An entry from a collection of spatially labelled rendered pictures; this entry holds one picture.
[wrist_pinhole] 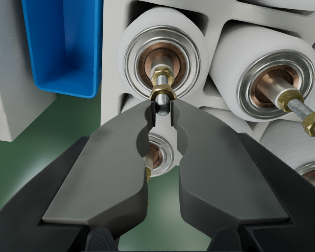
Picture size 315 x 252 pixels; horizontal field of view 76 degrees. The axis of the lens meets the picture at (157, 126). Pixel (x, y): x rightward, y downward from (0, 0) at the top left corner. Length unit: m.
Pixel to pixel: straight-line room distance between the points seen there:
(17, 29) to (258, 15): 0.35
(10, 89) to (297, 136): 0.44
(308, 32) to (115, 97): 0.26
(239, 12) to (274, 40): 0.07
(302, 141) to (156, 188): 0.48
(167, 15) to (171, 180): 0.54
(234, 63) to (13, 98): 0.34
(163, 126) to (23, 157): 0.56
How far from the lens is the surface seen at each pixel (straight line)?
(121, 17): 0.28
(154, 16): 0.21
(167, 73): 0.17
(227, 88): 0.23
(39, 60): 0.42
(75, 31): 0.49
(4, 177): 0.85
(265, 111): 0.25
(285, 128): 0.37
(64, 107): 0.57
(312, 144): 0.35
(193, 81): 0.21
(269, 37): 0.24
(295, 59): 0.24
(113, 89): 0.30
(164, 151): 0.26
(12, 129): 0.42
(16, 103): 0.42
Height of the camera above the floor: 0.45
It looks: 57 degrees down
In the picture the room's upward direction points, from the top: 178 degrees counter-clockwise
